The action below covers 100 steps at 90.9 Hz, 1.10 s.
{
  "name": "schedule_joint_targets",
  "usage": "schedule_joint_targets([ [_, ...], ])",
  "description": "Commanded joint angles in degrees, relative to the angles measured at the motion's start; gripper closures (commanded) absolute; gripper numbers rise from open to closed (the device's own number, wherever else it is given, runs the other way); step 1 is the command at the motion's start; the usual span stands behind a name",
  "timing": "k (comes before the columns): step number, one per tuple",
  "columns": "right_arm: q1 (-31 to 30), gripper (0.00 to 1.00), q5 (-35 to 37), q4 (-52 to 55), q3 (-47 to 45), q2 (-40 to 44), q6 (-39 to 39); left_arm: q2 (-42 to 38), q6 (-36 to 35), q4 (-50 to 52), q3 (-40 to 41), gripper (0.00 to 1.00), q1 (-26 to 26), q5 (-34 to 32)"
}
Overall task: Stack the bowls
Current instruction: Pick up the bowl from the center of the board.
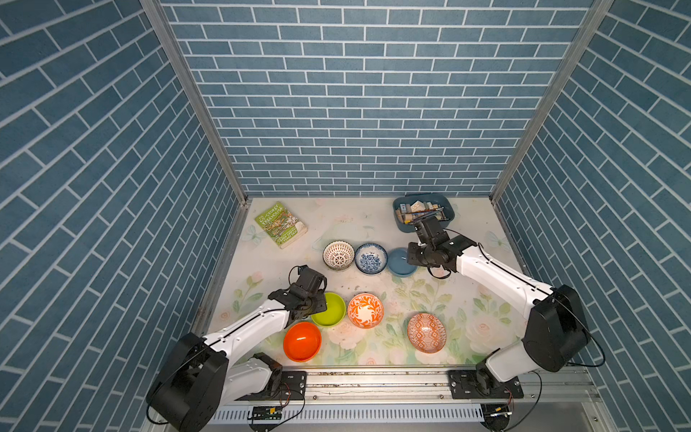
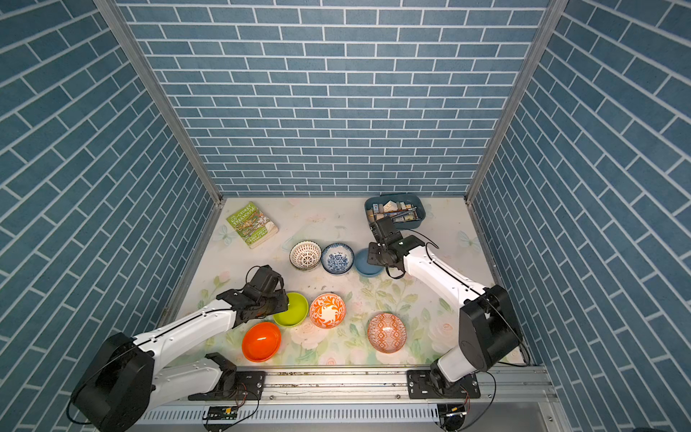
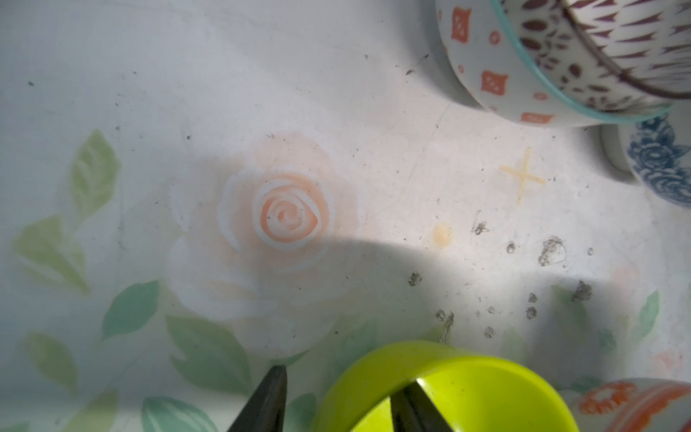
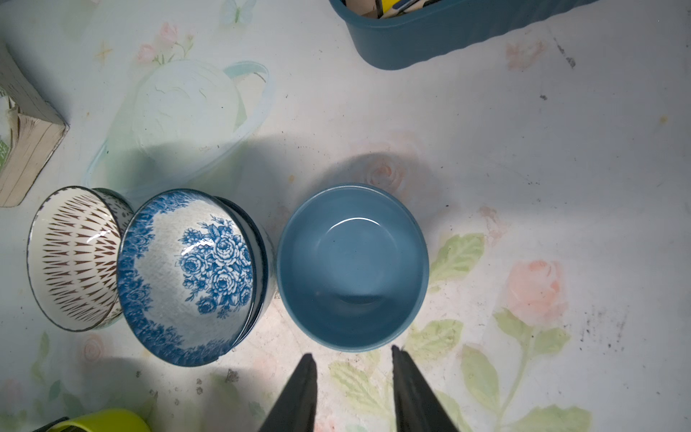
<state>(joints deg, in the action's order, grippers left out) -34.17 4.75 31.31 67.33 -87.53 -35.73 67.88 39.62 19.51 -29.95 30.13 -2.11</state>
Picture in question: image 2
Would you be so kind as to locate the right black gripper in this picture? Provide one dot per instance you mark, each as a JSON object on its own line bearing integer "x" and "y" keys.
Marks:
{"x": 372, "y": 247}

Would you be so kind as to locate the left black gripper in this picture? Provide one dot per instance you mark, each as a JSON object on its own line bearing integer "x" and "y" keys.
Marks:
{"x": 283, "y": 302}

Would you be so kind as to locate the plain blue bowl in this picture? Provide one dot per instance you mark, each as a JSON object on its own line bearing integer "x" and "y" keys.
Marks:
{"x": 362, "y": 266}

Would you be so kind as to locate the lime green bowl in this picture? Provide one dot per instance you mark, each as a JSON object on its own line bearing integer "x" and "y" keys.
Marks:
{"x": 297, "y": 312}

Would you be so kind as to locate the white brown patterned bowl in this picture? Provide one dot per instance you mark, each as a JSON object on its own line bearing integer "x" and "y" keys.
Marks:
{"x": 305, "y": 255}

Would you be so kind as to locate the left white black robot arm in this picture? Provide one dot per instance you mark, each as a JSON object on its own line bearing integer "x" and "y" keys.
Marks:
{"x": 148, "y": 352}

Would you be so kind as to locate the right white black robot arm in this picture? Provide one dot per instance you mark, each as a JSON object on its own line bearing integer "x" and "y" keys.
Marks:
{"x": 488, "y": 327}

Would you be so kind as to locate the art supplies in bin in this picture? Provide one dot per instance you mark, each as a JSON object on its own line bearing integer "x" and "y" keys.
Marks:
{"x": 399, "y": 212}

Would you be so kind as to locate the teal plastic bin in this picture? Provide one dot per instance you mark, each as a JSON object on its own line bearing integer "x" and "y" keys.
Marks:
{"x": 407, "y": 198}

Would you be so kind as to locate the plain orange bowl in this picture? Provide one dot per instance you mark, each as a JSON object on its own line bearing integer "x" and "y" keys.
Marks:
{"x": 261, "y": 342}

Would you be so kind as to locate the orange floral bowl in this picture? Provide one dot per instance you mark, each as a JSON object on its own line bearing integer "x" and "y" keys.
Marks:
{"x": 327, "y": 311}

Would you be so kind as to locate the green cover book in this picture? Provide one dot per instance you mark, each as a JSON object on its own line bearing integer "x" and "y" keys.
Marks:
{"x": 252, "y": 225}

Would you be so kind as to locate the red geometric patterned bowl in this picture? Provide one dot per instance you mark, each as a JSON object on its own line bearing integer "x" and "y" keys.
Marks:
{"x": 386, "y": 333}

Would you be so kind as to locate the left green circuit board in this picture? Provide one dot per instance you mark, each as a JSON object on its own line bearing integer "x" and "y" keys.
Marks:
{"x": 221, "y": 413}

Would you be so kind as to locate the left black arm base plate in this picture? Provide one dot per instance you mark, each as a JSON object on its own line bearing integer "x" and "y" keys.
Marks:
{"x": 253, "y": 386}

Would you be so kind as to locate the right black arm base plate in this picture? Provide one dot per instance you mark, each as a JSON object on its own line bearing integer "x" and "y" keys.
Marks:
{"x": 421, "y": 383}

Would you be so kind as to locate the aluminium mounting rail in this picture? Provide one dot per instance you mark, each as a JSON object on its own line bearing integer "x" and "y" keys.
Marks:
{"x": 324, "y": 385}

